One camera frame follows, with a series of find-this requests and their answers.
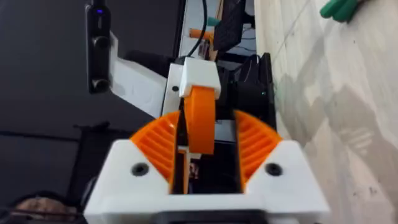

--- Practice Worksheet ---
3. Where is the black camera cable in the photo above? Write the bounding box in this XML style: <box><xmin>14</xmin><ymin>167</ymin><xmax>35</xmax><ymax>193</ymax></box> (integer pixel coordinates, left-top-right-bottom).
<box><xmin>185</xmin><ymin>0</ymin><xmax>208</xmax><ymax>58</ymax></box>

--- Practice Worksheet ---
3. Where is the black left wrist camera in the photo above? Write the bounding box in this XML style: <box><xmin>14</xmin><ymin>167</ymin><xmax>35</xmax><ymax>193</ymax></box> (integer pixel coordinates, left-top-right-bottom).
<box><xmin>85</xmin><ymin>0</ymin><xmax>112</xmax><ymax>95</ymax></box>

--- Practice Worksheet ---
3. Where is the green toy vegetable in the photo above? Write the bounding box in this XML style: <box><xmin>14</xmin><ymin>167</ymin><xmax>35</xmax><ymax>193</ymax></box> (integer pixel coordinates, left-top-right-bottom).
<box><xmin>319</xmin><ymin>0</ymin><xmax>363</xmax><ymax>24</ymax></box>

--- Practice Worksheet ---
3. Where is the orange plastic part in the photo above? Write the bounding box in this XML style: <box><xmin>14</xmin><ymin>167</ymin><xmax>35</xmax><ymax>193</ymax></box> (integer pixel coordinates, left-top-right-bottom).
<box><xmin>188</xmin><ymin>27</ymin><xmax>215</xmax><ymax>42</ymax></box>

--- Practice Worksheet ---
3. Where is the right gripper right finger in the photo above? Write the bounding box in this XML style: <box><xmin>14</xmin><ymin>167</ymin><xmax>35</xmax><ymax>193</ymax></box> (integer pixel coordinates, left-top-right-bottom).
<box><xmin>234</xmin><ymin>109</ymin><xmax>331</xmax><ymax>216</ymax></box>

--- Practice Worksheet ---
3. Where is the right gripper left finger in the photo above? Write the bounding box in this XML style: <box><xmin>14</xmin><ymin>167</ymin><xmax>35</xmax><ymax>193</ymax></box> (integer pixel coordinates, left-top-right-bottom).
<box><xmin>83</xmin><ymin>110</ymin><xmax>182</xmax><ymax>216</ymax></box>

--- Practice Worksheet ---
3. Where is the black mesh chair back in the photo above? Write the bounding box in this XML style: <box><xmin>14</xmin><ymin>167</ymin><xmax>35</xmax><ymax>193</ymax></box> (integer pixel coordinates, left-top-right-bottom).
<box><xmin>213</xmin><ymin>0</ymin><xmax>247</xmax><ymax>53</ymax></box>

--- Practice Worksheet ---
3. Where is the black stand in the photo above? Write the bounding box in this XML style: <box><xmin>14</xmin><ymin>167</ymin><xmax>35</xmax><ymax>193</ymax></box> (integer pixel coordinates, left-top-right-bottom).
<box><xmin>67</xmin><ymin>121</ymin><xmax>133</xmax><ymax>206</ymax></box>

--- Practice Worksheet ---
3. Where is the person's hand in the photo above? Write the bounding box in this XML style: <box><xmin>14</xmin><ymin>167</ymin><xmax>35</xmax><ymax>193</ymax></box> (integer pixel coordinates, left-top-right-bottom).
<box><xmin>14</xmin><ymin>195</ymin><xmax>78</xmax><ymax>220</ymax></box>

